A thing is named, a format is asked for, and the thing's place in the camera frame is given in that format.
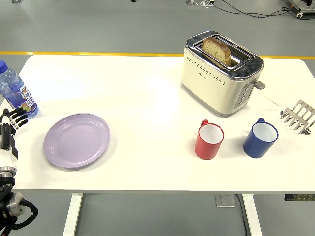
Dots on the cream and chrome toaster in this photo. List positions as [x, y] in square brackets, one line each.
[211, 91]

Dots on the brown bread slice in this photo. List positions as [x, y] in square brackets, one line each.
[216, 49]

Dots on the metal equipment frame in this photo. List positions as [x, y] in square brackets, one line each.
[304, 8]

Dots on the black table control panel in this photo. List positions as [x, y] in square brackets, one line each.
[299, 197]

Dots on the silver metal toast rack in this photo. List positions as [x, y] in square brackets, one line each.
[300, 115]

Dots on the red enamel mug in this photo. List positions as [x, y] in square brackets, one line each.
[205, 147]

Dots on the grey floor socket plate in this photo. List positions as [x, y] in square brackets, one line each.
[224, 201]

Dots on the blue enamel mug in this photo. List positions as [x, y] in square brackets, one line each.
[254, 146]

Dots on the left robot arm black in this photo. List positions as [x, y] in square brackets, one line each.
[14, 204]

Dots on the blue-capped plastic drink bottle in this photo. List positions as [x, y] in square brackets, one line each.
[14, 88]

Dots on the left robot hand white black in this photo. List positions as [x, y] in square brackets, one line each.
[7, 157]

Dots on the white paper sheet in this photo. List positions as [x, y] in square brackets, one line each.
[278, 94]

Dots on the white table leg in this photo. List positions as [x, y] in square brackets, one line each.
[253, 216]
[72, 216]

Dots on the lilac round plate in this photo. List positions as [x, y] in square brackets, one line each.
[76, 141]

